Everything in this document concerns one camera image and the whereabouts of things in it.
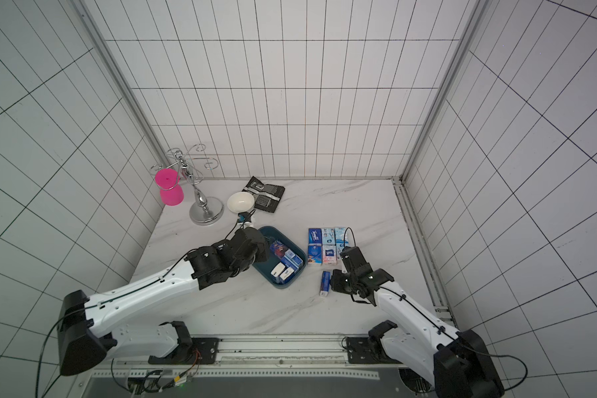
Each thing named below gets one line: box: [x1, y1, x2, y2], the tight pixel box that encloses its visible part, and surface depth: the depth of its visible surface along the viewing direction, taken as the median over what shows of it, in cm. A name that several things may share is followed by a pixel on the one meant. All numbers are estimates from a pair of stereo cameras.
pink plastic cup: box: [154, 167, 185, 207], surface depth 83 cm
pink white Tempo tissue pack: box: [321, 244, 337, 265], surface depth 94 cm
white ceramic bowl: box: [227, 191, 256, 214], surface depth 109 cm
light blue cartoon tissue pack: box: [334, 227, 350, 248], surface depth 97 cm
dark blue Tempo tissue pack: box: [307, 228, 323, 250], surface depth 99 cm
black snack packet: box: [242, 175, 286, 214], surface depth 115 cm
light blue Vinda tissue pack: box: [321, 227, 336, 247], surface depth 99 cm
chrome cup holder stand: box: [150, 143, 225, 226], surface depth 93 cm
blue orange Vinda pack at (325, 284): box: [319, 270, 331, 297], surface depth 87 cm
